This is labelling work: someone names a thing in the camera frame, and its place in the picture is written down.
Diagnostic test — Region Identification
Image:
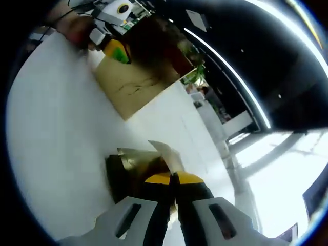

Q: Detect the gold foil mask packet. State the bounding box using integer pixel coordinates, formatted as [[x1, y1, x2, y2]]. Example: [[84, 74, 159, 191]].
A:
[[105, 154, 149, 203], [117, 147, 171, 180], [148, 139, 184, 175]]

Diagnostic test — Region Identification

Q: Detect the person's left hand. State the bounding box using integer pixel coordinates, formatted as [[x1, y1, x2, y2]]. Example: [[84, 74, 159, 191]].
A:
[[57, 12, 103, 51]]

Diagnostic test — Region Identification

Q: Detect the black wall monitor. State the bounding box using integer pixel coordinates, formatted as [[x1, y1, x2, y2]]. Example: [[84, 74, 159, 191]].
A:
[[302, 184, 328, 221]]

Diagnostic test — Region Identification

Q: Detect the green leafy plant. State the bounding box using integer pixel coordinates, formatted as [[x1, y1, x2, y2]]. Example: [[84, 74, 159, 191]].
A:
[[179, 40, 207, 83]]

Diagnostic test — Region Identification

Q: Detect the open laptop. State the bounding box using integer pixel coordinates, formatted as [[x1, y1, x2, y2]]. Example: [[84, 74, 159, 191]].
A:
[[276, 222, 299, 240]]

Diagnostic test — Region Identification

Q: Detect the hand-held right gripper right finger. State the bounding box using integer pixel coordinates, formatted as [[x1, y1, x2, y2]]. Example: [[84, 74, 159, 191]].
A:
[[175, 171, 289, 246]]

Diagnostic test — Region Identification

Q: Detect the gold mask box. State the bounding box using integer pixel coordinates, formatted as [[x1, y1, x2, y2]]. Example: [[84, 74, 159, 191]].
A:
[[93, 17, 200, 121]]

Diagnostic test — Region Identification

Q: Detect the long ceiling light strip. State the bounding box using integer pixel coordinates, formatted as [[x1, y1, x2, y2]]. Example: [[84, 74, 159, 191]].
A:
[[245, 0, 328, 85]]

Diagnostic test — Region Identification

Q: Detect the ceiling air vent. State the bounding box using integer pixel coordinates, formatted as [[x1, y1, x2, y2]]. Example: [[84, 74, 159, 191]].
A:
[[186, 9, 210, 33]]

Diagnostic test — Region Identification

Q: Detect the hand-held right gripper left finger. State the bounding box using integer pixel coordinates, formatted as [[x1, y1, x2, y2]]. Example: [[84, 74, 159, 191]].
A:
[[57, 173, 175, 246]]

